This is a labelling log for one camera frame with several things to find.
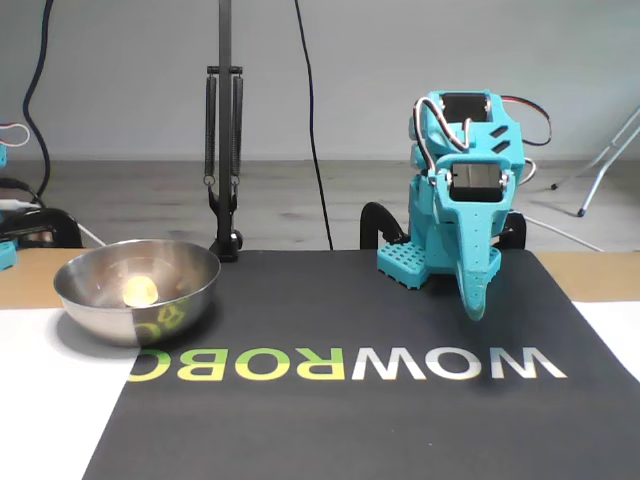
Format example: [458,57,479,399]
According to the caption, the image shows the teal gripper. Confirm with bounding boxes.
[434,154,526,323]

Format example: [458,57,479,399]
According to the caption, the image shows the tan cork ball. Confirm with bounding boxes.
[122,275,159,307]

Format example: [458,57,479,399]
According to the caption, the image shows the metal bowl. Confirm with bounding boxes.
[53,238,222,349]

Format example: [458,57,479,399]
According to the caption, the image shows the white metal stand legs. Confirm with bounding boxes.
[549,104,640,219]

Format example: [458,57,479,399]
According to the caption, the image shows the black printed mat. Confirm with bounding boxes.
[81,248,640,480]

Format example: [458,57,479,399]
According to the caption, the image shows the black coil spring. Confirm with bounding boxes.
[229,74,245,187]
[202,74,219,187]

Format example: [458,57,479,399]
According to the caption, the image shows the black camera stand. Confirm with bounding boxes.
[206,0,246,264]

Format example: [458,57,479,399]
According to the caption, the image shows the leader arm servo wire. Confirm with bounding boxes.
[0,122,32,148]

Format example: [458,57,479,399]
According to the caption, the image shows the black cable with plug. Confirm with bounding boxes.
[0,177,44,207]

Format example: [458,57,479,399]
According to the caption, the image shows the thick black cable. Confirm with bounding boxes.
[22,0,55,206]

